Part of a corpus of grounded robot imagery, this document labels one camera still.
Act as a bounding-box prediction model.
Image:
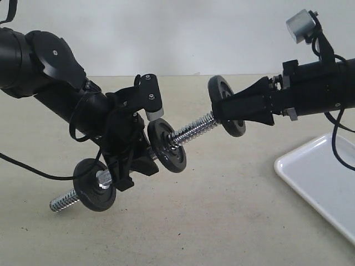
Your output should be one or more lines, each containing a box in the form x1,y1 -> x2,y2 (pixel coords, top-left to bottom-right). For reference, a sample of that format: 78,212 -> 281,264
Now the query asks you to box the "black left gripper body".
100,91 -> 147,166

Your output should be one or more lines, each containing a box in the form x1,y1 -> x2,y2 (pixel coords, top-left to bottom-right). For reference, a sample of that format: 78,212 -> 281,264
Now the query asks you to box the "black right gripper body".
269,60 -> 298,121

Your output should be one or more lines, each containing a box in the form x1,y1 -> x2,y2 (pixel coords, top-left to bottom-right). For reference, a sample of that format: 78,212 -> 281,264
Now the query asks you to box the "black weight plate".
207,75 -> 246,137
73,158 -> 116,212

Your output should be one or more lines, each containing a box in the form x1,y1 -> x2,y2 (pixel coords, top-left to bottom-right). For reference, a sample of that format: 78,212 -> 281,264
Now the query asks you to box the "chrome threaded dumbbell bar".
49,112 -> 219,212

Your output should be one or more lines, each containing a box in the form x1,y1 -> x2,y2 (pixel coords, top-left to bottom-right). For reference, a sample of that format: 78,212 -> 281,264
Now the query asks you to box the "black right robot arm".
148,57 -> 354,173

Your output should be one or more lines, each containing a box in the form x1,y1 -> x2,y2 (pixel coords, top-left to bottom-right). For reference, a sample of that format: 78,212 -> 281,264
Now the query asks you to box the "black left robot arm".
1,27 -> 156,191

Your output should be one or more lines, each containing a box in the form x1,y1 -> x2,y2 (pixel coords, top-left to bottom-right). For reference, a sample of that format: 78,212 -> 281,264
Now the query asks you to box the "black weight plate far end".
147,119 -> 187,173

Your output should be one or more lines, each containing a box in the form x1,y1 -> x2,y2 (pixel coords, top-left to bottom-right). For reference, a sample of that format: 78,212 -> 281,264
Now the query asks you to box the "white rectangular tray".
273,133 -> 354,243

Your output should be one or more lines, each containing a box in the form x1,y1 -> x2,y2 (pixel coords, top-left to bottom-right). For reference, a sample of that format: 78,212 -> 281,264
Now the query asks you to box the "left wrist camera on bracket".
115,74 -> 164,121

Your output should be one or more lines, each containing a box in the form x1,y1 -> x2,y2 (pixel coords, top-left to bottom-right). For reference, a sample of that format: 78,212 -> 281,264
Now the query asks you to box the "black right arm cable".
310,16 -> 355,170

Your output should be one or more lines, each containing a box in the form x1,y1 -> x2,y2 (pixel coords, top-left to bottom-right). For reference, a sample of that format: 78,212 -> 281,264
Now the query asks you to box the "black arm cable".
0,0 -> 134,181
310,16 -> 355,170

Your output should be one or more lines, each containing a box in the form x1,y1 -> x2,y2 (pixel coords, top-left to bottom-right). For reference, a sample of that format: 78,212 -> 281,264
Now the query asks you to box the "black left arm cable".
0,0 -> 134,181

